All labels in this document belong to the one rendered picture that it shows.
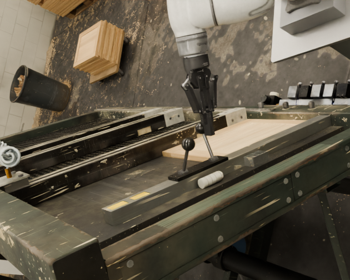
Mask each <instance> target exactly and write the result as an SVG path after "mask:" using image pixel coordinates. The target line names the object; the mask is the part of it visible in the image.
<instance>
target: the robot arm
mask: <svg viewBox="0 0 350 280"><path fill-rule="evenodd" d="M320 2H321V0H287V6H286V9H285V12H287V13H291V12H293V11H294V10H297V9H300V8H303V7H306V6H309V5H312V4H319V3H320ZM273 5H274V0H167V9H168V17H169V22H170V24H171V28H172V30H173V32H174V35H175V37H176V42H177V47H178V53H179V56H180V57H184V58H183V59H182V60H183V65H184V70H185V71H186V73H187V74H186V81H185V82H184V83H182V84H181V87H182V89H183V90H184V91H185V93H186V96H187V98H188V101H189V103H190V105H191V108H192V111H193V113H196V114H199V115H200V118H201V124H202V125H203V128H204V133H205V136H212V135H215V132H214V126H213V121H214V119H213V114H212V112H214V109H215V108H217V80H218V75H213V74H212V73H211V71H210V69H209V66H210V63H209V57H208V54H206V52H208V51H209V43H208V37H207V32H206V29H209V28H212V27H215V26H220V25H225V24H235V23H240V22H244V21H248V20H251V19H254V18H257V17H259V16H261V15H263V14H265V13H267V12H268V11H269V10H270V9H271V8H272V6H273ZM204 32H205V33H204ZM190 35H191V36H190ZM185 36H186V37H185Z"/></svg>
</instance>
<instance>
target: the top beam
mask: <svg viewBox="0 0 350 280"><path fill-rule="evenodd" d="M0 254H1V255H2V256H3V257H4V258H5V259H7V260H8V261H9V262H10V263H11V264H13V265H14V266H15V267H16V268H17V269H18V270H19V271H20V272H21V273H22V274H23V275H25V276H26V277H27V278H28V279H29V280H109V279H108V275H107V271H106V267H105V264H104V260H103V256H102V252H101V248H100V245H99V240H98V239H97V238H95V237H93V236H91V235H89V234H88V233H86V232H84V231H82V230H80V229H78V228H76V227H74V226H72V225H70V224H68V223H66V222H64V221H62V220H60V219H58V218H56V217H54V216H52V215H50V214H48V213H46V212H44V211H42V210H40V209H38V208H36V207H34V206H32V205H30V204H28V203H26V202H24V201H22V200H20V199H18V198H16V197H14V196H12V195H10V194H8V193H6V192H4V191H2V190H0Z"/></svg>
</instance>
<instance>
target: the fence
mask: <svg viewBox="0 0 350 280"><path fill-rule="evenodd" d="M330 126H331V117H330V116H316V117H314V118H311V119H309V120H307V121H304V122H302V123H300V124H297V125H295V126H293V127H291V128H288V129H286V130H283V131H281V132H279V133H276V134H274V135H272V136H270V137H267V138H265V139H263V140H260V141H258V142H256V143H253V144H251V145H248V146H246V147H244V148H241V149H239V150H237V151H235V152H232V153H230V154H228V155H225V157H228V160H227V161H225V162H223V163H220V164H218V165H216V166H214V167H211V168H209V169H207V170H205V171H202V172H200V173H197V174H195V175H193V176H191V177H188V178H186V179H184V180H182V181H179V182H176V181H171V180H167V181H165V182H162V183H160V184H158V185H155V186H153V187H151V188H148V189H146V190H143V191H141V192H139V193H136V194H134V195H132V196H130V197H127V198H125V199H123V200H121V201H124V202H127V204H124V205H122V206H120V207H118V208H115V209H113V210H111V209H109V208H108V207H110V206H112V205H115V204H117V203H119V202H121V201H118V202H116V203H114V204H111V205H109V206H106V207H104V208H102V212H103V216H104V220H105V222H106V223H108V224H110V225H113V226H116V225H118V224H120V223H122V222H125V221H127V220H129V219H131V218H133V217H135V216H138V215H140V214H142V213H144V212H146V211H148V210H150V209H152V208H155V207H157V206H159V205H162V204H164V203H166V202H168V201H170V200H172V199H174V198H177V197H179V196H181V195H183V194H185V193H187V192H189V191H192V190H194V189H196V188H198V187H199V185H198V180H199V179H200V178H203V177H205V176H207V175H209V174H211V173H214V172H216V171H221V172H222V173H223V175H226V174H228V173H231V172H233V171H235V170H237V169H239V168H241V167H243V166H245V163H244V157H245V156H247V155H249V154H251V153H254V152H256V151H268V155H269V154H271V153H273V152H276V151H278V150H280V149H282V148H284V147H286V146H288V145H291V144H293V143H295V142H298V141H300V140H302V139H304V138H306V137H308V136H310V135H312V134H315V133H317V132H319V131H321V130H323V129H325V128H327V127H330ZM143 192H147V193H149V194H147V195H145V196H143V197H141V198H138V199H136V200H134V199H130V198H131V197H133V196H136V195H138V194H140V193H143Z"/></svg>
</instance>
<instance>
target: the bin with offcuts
mask: <svg viewBox="0 0 350 280"><path fill-rule="evenodd" d="M69 94H70V90H69V87H68V86H67V85H66V84H64V83H61V82H59V81H57V80H55V79H52V78H50V77H47V76H45V75H43V74H41V73H39V72H37V71H34V70H32V69H30V68H28V67H26V66H25V65H21V66H20V67H19V68H18V69H17V71H16V73H15V75H14V77H13V81H12V84H11V88H10V94H9V99H10V101H11V102H12V103H15V102H16V103H20V104H25V105H28V106H33V107H38V108H43V109H47V110H50V111H55V112H60V111H63V110H64V108H65V107H66V105H67V102H68V100H69Z"/></svg>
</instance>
